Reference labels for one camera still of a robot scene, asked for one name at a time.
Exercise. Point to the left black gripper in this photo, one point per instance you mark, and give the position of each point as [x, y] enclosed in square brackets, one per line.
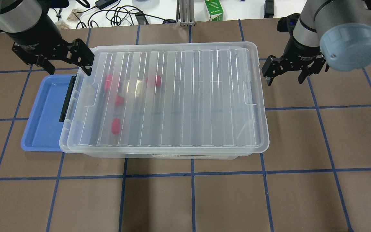
[34, 43]

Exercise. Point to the blue plastic tray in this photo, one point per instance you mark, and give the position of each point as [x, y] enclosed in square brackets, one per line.
[43, 129]

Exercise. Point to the red block under lid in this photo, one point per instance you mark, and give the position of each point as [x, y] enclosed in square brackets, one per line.
[119, 100]

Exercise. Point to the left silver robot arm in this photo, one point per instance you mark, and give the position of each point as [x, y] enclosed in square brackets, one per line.
[23, 15]

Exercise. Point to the black box latch handle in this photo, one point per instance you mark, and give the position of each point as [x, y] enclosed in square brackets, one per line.
[67, 98]

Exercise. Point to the clear plastic box lid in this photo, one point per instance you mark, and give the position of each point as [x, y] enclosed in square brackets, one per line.
[239, 59]

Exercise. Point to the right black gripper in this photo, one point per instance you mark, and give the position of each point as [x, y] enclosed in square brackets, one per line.
[302, 50]

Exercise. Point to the clear plastic storage box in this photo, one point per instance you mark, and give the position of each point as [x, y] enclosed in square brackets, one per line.
[188, 116]

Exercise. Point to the red block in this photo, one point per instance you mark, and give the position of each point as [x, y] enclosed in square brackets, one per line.
[116, 126]
[119, 100]
[108, 82]
[155, 81]

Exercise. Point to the aluminium frame post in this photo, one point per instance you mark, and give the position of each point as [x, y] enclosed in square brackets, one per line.
[185, 12]

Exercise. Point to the black power adapter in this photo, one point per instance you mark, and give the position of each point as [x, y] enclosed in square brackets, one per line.
[102, 4]

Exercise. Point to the green white carton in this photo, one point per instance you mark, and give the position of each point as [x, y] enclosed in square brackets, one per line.
[214, 10]

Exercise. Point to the snack bag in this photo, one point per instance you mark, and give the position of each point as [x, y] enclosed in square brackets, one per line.
[62, 25]
[74, 15]

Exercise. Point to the red block in box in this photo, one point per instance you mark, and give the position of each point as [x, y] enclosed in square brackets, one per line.
[155, 81]

